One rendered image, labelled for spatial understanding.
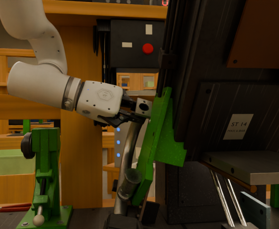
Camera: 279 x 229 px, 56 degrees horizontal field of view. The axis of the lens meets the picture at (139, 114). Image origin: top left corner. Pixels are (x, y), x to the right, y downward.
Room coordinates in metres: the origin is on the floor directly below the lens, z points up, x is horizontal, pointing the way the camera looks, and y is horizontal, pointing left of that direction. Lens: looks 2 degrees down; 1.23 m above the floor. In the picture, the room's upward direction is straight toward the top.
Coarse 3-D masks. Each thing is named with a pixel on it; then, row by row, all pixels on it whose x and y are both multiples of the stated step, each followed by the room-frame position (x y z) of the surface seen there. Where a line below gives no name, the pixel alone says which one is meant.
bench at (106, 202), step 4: (268, 192) 1.08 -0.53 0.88; (268, 196) 1.03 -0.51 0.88; (104, 200) 0.98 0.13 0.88; (108, 200) 0.98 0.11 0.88; (112, 200) 0.98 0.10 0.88; (148, 200) 0.98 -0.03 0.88; (152, 200) 0.98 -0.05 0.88; (0, 204) 0.94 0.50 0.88; (4, 204) 0.94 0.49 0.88; (8, 204) 0.94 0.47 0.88; (12, 204) 0.94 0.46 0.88; (60, 204) 0.94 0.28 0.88; (104, 204) 0.94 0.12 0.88; (108, 204) 0.94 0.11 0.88; (112, 204) 0.94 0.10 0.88; (0, 212) 0.87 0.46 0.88; (4, 212) 0.87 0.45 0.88
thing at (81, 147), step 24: (72, 48) 0.89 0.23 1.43; (72, 72) 0.89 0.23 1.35; (96, 72) 0.91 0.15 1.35; (72, 120) 0.89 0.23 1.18; (72, 144) 0.89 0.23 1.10; (96, 144) 0.91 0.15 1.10; (72, 168) 0.89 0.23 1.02; (96, 168) 0.91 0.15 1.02; (72, 192) 0.89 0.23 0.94; (96, 192) 0.91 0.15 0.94
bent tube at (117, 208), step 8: (136, 104) 0.67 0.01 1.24; (144, 104) 0.67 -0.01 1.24; (136, 112) 0.64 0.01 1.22; (144, 112) 0.65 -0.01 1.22; (136, 128) 0.70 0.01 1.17; (128, 136) 0.72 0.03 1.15; (136, 136) 0.72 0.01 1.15; (128, 144) 0.72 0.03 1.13; (128, 152) 0.71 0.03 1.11; (128, 160) 0.70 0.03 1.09; (120, 168) 0.68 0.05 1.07; (128, 168) 0.68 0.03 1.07; (120, 176) 0.66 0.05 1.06; (120, 184) 0.64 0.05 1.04; (120, 200) 0.60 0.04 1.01; (120, 208) 0.59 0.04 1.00
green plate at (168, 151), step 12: (156, 96) 0.65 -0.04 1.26; (168, 96) 0.56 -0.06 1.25; (156, 108) 0.61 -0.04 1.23; (168, 108) 0.57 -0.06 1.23; (156, 120) 0.58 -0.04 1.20; (168, 120) 0.57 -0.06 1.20; (156, 132) 0.55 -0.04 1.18; (168, 132) 0.57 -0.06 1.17; (144, 144) 0.63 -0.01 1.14; (156, 144) 0.55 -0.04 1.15; (168, 144) 0.57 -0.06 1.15; (180, 144) 0.57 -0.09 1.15; (144, 156) 0.60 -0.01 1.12; (156, 156) 0.57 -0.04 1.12; (168, 156) 0.57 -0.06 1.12; (180, 156) 0.57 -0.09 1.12
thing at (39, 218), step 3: (39, 207) 0.67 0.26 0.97; (42, 207) 0.68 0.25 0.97; (39, 210) 0.67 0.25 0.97; (42, 210) 0.67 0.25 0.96; (39, 213) 0.66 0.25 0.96; (36, 216) 0.65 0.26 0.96; (39, 216) 0.65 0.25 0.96; (42, 216) 0.66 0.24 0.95; (33, 219) 0.65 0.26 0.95; (36, 219) 0.65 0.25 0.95; (39, 219) 0.65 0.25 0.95; (42, 219) 0.65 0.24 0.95; (33, 222) 0.65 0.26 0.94; (36, 222) 0.64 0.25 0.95; (39, 222) 0.65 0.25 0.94; (42, 222) 0.65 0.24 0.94; (36, 225) 0.65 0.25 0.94; (39, 225) 0.65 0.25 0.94
